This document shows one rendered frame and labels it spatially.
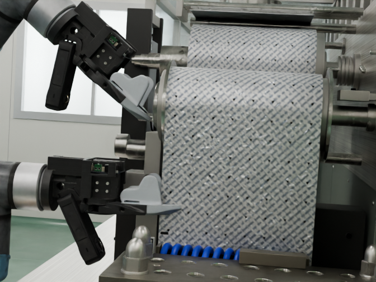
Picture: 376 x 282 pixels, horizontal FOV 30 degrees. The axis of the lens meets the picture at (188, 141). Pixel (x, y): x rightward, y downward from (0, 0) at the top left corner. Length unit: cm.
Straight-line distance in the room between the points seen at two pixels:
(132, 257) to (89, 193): 18
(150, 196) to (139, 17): 48
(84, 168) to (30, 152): 597
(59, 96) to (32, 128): 587
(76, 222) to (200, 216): 19
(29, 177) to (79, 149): 579
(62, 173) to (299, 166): 36
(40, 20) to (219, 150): 35
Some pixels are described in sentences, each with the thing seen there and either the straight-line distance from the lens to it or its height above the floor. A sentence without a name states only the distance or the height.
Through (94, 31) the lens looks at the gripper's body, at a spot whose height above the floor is 136.
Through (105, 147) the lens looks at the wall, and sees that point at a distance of 682.
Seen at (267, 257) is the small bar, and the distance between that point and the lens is 102.
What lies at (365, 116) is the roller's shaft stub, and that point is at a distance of 112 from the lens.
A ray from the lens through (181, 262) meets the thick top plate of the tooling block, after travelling 100.
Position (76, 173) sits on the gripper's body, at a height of 114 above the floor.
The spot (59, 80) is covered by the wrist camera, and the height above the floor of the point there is 128.
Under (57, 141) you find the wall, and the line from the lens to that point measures 694.
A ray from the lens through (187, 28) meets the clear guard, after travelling 213.
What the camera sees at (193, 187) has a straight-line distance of 107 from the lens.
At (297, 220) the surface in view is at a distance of 108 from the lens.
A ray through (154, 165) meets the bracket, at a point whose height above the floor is 115.
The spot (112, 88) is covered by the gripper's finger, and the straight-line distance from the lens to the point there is 111.
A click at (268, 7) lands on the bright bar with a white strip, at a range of 138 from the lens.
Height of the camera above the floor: 125
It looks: 3 degrees down
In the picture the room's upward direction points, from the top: 3 degrees clockwise
